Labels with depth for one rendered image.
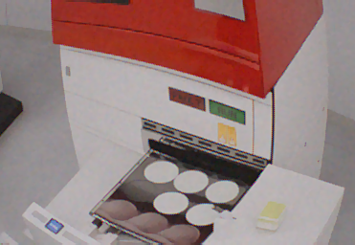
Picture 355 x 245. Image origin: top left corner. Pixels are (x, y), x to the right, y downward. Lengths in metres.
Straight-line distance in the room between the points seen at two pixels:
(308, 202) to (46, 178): 1.98
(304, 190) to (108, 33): 0.77
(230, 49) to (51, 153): 2.06
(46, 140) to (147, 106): 1.71
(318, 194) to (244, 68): 0.46
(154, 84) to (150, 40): 0.21
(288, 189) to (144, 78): 0.57
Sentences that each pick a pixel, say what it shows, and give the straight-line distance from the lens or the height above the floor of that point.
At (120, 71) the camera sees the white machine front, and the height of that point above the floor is 1.13.
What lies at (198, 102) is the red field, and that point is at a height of 1.10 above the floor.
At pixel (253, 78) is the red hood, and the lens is 1.72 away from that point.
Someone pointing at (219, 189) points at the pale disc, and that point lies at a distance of 1.97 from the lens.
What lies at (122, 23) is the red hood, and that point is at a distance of 1.88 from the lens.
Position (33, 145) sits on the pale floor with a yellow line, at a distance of 3.70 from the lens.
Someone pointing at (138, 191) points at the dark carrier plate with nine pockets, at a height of 0.90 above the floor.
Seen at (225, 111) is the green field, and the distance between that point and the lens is 1.91.
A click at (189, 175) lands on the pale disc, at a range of 2.02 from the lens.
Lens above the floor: 2.26
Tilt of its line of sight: 38 degrees down
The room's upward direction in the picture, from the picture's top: 5 degrees counter-clockwise
